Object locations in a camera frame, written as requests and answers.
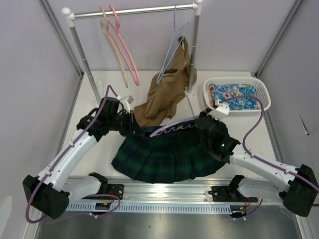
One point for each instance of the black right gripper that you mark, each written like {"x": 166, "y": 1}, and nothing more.
{"x": 204, "y": 113}

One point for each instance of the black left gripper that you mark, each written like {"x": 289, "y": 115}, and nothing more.
{"x": 133, "y": 128}

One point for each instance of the purple hanger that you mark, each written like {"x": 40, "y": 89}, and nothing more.
{"x": 173, "y": 126}

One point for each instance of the green plaid skirt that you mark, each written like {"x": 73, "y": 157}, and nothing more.
{"x": 170, "y": 157}

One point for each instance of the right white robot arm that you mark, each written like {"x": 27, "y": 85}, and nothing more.
{"x": 295, "y": 187}

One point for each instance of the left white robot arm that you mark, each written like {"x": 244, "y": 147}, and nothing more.
{"x": 47, "y": 191}

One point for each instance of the pink hanger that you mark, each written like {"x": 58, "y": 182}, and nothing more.
{"x": 125, "y": 53}

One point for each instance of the tan brown skirt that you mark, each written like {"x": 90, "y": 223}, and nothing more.
{"x": 163, "y": 97}

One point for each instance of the beige hanger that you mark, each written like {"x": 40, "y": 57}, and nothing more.
{"x": 110, "y": 39}

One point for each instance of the white plastic basket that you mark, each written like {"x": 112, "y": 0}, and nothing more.
{"x": 244, "y": 95}

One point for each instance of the white clothes rack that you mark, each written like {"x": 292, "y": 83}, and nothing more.
{"x": 147, "y": 27}

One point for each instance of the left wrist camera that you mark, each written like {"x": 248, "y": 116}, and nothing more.
{"x": 126, "y": 101}

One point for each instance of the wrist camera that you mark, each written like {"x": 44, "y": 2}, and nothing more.
{"x": 126, "y": 101}
{"x": 219, "y": 110}

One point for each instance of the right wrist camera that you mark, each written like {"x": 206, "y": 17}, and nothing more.
{"x": 219, "y": 110}

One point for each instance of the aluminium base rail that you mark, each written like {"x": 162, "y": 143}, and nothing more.
{"x": 196, "y": 191}

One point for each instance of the white slotted cable duct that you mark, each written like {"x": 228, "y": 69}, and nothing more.
{"x": 150, "y": 208}

